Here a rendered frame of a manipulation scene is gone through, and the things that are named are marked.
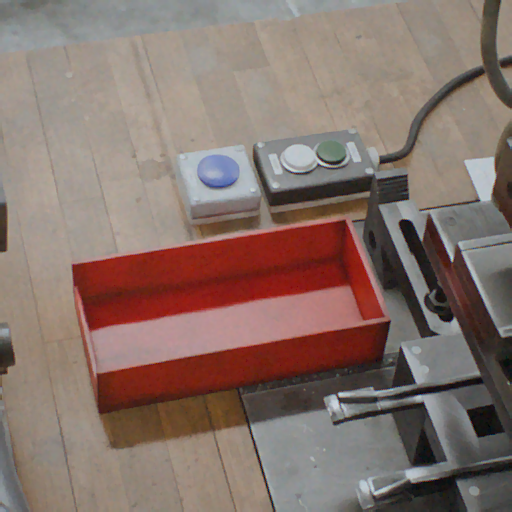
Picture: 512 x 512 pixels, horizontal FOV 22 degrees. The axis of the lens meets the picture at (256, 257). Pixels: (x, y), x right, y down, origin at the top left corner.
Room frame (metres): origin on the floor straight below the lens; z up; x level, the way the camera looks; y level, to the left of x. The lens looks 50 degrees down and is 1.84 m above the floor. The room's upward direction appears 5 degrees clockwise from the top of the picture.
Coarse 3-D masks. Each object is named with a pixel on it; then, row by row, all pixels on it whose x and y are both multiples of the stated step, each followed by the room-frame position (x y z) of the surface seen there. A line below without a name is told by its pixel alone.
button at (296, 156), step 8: (288, 152) 0.88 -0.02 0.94; (296, 152) 0.88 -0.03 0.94; (304, 152) 0.89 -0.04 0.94; (312, 152) 0.89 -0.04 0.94; (288, 160) 0.87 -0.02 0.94; (296, 160) 0.87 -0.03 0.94; (304, 160) 0.88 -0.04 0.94; (312, 160) 0.88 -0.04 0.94; (296, 168) 0.87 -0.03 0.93; (304, 168) 0.87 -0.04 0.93
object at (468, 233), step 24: (432, 216) 0.64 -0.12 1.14; (456, 216) 0.64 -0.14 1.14; (480, 216) 0.64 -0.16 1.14; (432, 240) 0.63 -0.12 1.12; (456, 240) 0.61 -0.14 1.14; (480, 240) 0.58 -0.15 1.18; (504, 240) 0.58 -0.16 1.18; (432, 264) 0.62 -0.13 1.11; (456, 264) 0.57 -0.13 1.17; (480, 264) 0.56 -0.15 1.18; (504, 264) 0.56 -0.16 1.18; (456, 288) 0.58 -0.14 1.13; (480, 288) 0.54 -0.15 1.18; (504, 288) 0.54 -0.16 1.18; (456, 312) 0.57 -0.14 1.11; (480, 312) 0.53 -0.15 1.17; (504, 312) 0.52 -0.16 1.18; (480, 336) 0.54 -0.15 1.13; (504, 336) 0.50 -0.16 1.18; (480, 360) 0.53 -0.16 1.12; (504, 360) 0.51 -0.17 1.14; (504, 384) 0.50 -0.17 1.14; (504, 408) 0.49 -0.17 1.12
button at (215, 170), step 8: (208, 160) 0.86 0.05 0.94; (216, 160) 0.87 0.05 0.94; (224, 160) 0.87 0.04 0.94; (232, 160) 0.87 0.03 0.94; (200, 168) 0.85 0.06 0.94; (208, 168) 0.85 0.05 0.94; (216, 168) 0.85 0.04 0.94; (224, 168) 0.86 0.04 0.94; (232, 168) 0.86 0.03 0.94; (200, 176) 0.85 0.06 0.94; (208, 176) 0.84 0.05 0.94; (216, 176) 0.85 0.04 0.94; (224, 176) 0.85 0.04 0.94; (232, 176) 0.85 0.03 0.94; (208, 184) 0.84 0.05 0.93; (216, 184) 0.84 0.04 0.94; (224, 184) 0.84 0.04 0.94
